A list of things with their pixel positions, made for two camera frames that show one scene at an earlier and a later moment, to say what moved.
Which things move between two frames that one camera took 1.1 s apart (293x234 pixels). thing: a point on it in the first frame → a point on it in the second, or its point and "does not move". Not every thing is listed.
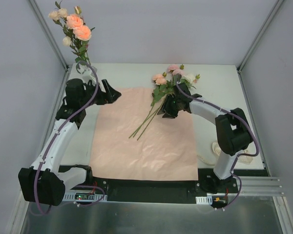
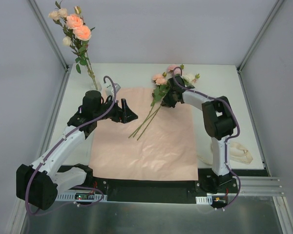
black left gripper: [101, 92] → [120, 113]
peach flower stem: [76, 34] does not move
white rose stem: [190, 80] does not move
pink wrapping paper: [131, 141] does not move
